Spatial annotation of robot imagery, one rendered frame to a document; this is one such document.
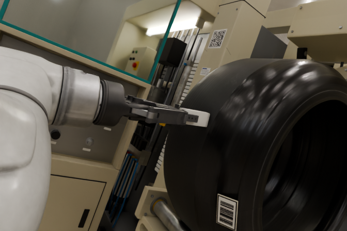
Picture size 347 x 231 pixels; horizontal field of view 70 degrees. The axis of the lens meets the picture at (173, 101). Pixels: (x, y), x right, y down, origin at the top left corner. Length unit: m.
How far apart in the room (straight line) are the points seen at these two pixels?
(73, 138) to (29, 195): 0.79
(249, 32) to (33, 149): 0.85
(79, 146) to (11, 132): 0.80
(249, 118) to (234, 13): 0.54
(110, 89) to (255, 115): 0.27
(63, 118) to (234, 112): 0.31
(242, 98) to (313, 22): 0.63
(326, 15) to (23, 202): 1.03
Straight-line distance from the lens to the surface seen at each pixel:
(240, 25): 0.95
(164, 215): 0.79
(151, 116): 0.39
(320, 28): 1.06
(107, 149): 1.06
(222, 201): 0.50
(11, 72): 0.34
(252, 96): 0.51
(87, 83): 0.38
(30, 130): 0.26
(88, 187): 1.05
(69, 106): 0.37
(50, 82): 0.36
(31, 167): 0.24
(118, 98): 0.39
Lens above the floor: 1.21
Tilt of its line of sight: 2 degrees up
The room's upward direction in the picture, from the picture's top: 20 degrees clockwise
